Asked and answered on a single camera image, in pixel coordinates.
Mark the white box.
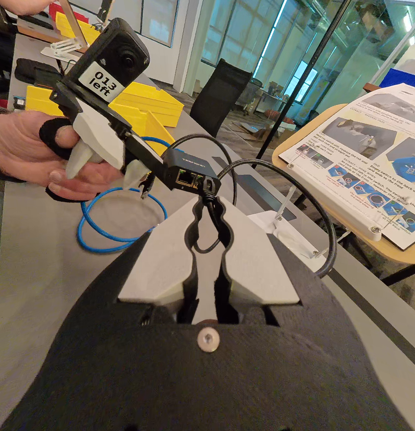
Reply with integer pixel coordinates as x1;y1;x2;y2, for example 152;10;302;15
400;45;415;73

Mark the black fabric pouch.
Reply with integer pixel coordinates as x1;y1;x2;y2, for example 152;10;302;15
14;58;65;85

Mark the blue storage bin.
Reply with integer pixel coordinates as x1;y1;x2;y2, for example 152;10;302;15
380;67;415;89

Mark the red plastic bin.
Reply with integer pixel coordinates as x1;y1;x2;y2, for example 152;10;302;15
48;3;81;21

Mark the black slanted pole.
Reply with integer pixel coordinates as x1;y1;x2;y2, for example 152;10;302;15
255;0;353;160

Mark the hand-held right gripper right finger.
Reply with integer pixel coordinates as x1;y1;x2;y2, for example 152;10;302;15
214;196;301;314

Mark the black network switch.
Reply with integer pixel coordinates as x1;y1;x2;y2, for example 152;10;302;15
161;148;223;193

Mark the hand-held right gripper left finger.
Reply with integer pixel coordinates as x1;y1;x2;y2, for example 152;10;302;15
117;196;202;314

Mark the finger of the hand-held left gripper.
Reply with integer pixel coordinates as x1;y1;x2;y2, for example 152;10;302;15
125;132;172;184

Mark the wooden board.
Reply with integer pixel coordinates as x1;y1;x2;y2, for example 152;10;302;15
59;0;91;48
272;103;415;265

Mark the yellow divided plastic bin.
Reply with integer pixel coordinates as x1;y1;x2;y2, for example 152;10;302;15
26;85;176;156

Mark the blue ethernet cable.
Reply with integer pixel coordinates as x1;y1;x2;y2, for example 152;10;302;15
76;136;182;254

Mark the white board stand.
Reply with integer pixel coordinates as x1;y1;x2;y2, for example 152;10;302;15
247;183;332;270
40;36;89;60

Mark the printed instruction sheet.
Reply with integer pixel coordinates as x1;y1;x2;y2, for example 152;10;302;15
278;82;415;252

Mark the black office chair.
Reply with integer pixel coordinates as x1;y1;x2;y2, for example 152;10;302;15
189;58;254;138

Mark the grey mesh chair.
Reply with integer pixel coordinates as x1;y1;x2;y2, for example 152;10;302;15
237;77;264;109

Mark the person's left hand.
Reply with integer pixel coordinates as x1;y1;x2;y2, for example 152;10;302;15
0;109;125;202

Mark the black ethernet cable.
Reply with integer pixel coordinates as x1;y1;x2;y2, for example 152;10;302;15
139;134;338;279

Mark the flat cardboard piece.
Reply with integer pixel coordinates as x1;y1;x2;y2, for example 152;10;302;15
227;119;273;143

